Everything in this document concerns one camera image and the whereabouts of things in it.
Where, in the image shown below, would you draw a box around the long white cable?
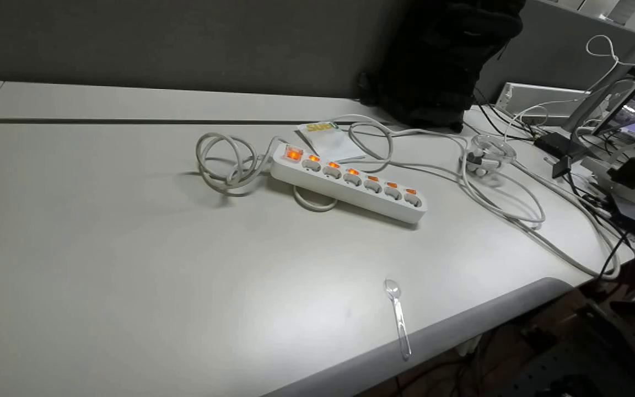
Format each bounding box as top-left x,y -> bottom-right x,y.
360,154 -> 621,282

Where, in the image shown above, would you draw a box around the black electronic device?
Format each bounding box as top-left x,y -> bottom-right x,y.
549,130 -> 635,246

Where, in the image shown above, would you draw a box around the black cable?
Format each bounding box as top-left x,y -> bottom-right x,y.
565,165 -> 635,282

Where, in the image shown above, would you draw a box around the clear plastic bag yellow label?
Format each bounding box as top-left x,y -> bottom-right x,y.
294,119 -> 371,165

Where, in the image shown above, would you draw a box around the white power strip cord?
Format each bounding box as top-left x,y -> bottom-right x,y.
194,130 -> 339,215

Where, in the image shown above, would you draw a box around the looped white cable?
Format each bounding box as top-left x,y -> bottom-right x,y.
345,116 -> 547,227

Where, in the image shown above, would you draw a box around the white power strip orange switches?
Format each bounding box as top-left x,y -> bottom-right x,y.
268,142 -> 431,229

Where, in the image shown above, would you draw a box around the clear plastic spoon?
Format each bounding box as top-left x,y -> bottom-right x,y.
382,279 -> 414,365

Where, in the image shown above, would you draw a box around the thin white cable loop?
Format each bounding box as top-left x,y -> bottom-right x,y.
582,30 -> 621,70

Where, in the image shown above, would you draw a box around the white flat box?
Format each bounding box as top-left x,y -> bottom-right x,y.
491,80 -> 593,126

